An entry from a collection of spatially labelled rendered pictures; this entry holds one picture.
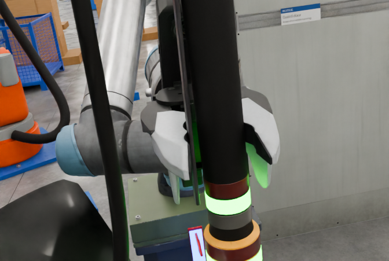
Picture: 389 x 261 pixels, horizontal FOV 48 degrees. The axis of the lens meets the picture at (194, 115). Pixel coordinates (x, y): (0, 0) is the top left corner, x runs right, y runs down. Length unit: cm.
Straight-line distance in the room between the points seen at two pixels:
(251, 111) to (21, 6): 805
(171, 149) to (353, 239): 248
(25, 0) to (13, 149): 446
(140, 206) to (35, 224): 72
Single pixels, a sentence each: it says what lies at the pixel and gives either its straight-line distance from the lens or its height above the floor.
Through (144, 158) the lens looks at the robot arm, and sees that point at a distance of 59.
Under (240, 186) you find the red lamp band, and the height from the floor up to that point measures 147.
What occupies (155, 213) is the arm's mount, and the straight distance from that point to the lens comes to 107.
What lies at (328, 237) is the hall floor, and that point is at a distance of 275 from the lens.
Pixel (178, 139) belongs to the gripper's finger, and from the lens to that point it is 30.
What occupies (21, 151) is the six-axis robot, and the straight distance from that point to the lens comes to 427.
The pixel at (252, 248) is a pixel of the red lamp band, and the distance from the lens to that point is 34.
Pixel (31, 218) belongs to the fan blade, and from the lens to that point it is 40.
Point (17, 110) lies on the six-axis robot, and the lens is 423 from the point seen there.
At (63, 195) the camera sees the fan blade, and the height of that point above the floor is 143.
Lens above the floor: 163
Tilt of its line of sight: 20 degrees down
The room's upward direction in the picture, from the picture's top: 7 degrees counter-clockwise
